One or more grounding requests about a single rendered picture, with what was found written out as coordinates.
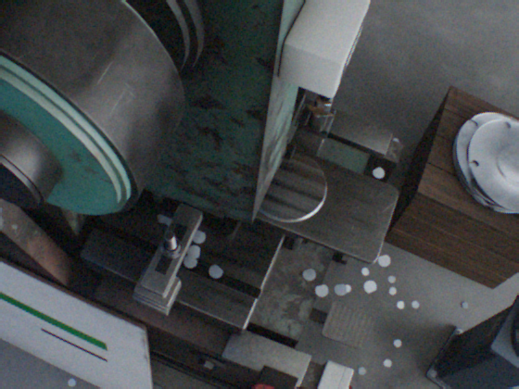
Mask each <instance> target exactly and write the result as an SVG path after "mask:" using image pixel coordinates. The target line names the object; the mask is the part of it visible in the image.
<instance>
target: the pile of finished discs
mask: <svg viewBox="0 0 519 389"><path fill-rule="evenodd" d="M496 119H502V120H504V122H505V123H504V124H503V126H504V127H505V128H506V129H510V128H511V127H510V125H509V124H508V123H507V120H515V121H518V120H517V119H514V118H511V117H509V116H506V115H502V114H497V113H494V112H489V113H484V114H480V115H476V116H474V117H473V118H472V119H470V120H467V121H466V122H465V124H464V125H463V126H462V127H461V129H460V130H459V131H458V135H457V136H456V138H455V140H454V146H453V150H452V158H453V165H454V168H455V170H456V172H457V177H458V178H459V180H460V182H461V183H462V185H463V187H464V188H465V189H466V190H467V192H468V194H469V195H471V196H472V197H473V199H474V200H477V201H478V202H479V203H481V204H482V205H483V206H485V207H487V206H489V207H490V209H492V210H497V211H499V212H505V213H516V212H513V211H510V210H509V209H505V208H503V207H501V206H499V205H498V204H496V203H495V202H494V201H493V200H491V199H490V198H489V197H487V195H486V194H485V193H484V192H483V190H482V189H481V188H480V186H478V183H477V182H476V180H475V178H474V176H473V173H472V171H471V168H470V165H472V166H473V167H475V168H477V167H478V166H479V164H478V162H477V161H476V160H472V163H470V162H469V158H468V151H469V145H470V141H471V139H472V137H473V134H474V133H475V132H476V130H477V129H478V128H479V127H480V126H482V125H484V124H485V123H487V122H489V121H491V120H496Z"/></svg>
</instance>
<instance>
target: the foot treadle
mask: <svg viewBox="0 0 519 389"><path fill-rule="evenodd" d="M309 319H310V320H316V321H318V322H320V323H322V324H324V325H323V328H322V336H323V337H327V338H329V339H331V340H333V341H336V342H340V343H341V344H343V345H347V346H352V347H353V348H356V349H358V350H361V349H363V348H364V347H365V346H366V343H367V340H368V337H369V334H370V331H371V329H372V327H373V321H374V316H373V314H370V313H368V312H363V311H361V310H359V309H357V308H354V307H349V306H348V305H345V304H343V303H340V302H338V301H335V302H333V304H332V305H331V307H330V310H329V313H326V312H323V311H322V310H319V309H318V308H315V307H313V308H312V310H311V313H310V316H309Z"/></svg>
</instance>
